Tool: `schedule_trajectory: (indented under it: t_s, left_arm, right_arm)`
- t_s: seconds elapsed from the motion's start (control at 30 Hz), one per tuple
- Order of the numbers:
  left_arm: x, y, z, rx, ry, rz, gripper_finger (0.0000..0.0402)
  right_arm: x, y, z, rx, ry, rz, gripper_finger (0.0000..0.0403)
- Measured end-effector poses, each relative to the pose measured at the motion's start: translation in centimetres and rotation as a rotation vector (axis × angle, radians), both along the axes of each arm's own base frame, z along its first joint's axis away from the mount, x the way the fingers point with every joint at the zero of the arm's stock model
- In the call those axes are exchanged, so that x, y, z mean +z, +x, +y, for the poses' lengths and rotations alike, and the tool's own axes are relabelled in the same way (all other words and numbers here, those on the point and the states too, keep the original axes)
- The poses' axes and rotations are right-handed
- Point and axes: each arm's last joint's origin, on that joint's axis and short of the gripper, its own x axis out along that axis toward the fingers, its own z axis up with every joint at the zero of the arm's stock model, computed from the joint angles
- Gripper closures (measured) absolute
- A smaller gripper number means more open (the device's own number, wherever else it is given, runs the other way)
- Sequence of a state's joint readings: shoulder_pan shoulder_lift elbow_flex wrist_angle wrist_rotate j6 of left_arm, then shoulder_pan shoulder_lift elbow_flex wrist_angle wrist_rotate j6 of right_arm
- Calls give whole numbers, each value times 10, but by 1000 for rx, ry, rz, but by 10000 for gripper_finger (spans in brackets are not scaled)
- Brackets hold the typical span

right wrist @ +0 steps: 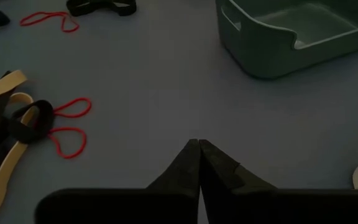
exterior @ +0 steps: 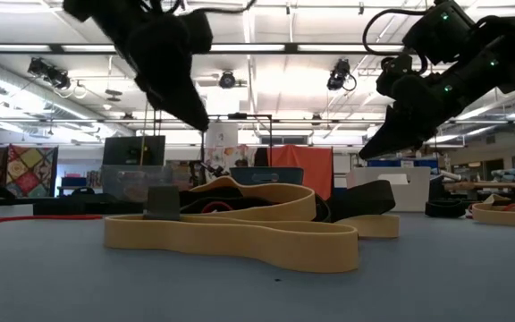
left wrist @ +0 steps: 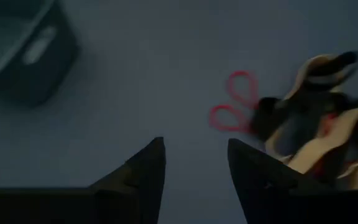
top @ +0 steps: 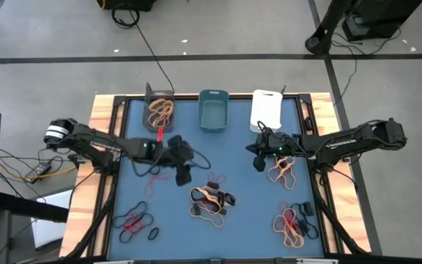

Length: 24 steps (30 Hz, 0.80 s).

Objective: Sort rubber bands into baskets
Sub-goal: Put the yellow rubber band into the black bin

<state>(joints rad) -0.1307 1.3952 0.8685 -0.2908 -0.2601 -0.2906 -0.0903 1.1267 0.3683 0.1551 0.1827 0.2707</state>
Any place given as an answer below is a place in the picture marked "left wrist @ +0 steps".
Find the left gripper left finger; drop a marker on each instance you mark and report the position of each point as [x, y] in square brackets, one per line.
[141, 180]

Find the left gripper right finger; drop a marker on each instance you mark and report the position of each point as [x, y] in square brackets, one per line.
[253, 180]

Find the black rubber band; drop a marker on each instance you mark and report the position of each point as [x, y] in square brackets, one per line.
[291, 124]
[331, 70]

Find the teal plastic basket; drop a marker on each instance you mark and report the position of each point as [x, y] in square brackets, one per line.
[51, 71]

